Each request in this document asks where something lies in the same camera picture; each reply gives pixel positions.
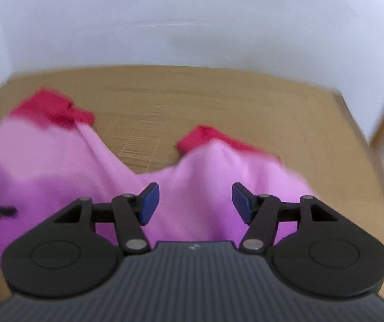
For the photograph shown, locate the pink and purple garment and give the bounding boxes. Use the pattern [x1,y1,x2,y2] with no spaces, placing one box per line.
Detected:
[0,87,317,269]

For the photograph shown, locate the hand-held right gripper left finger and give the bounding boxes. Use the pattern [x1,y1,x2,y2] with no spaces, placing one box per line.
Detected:
[52,182,161,255]

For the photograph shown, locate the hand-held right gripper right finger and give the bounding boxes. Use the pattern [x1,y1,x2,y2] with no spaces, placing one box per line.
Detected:
[231,182,339,254]

